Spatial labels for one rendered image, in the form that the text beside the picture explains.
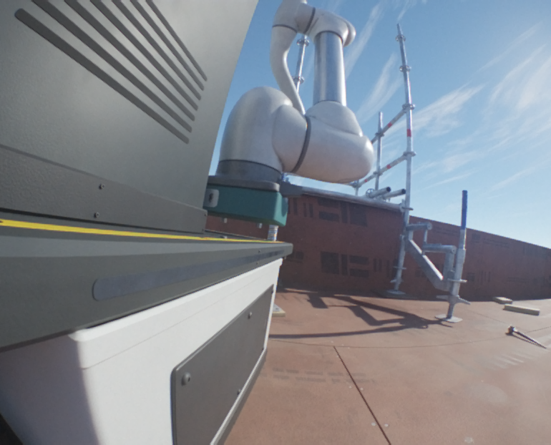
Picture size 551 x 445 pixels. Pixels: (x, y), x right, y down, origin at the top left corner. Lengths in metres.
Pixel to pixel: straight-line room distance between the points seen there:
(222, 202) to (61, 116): 0.41
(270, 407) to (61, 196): 0.48
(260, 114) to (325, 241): 1.58
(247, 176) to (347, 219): 1.63
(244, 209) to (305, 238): 1.53
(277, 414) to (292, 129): 0.59
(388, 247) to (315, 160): 1.71
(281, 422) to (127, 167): 0.46
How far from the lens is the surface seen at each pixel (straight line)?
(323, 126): 0.61
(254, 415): 0.50
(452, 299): 1.56
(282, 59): 0.98
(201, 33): 0.29
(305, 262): 2.01
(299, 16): 1.03
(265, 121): 0.55
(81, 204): 0.16
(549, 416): 0.79
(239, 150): 0.53
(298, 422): 0.50
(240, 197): 0.50
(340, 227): 2.06
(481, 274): 3.01
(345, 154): 0.60
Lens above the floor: 0.33
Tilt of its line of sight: 3 degrees up
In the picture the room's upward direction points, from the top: 9 degrees clockwise
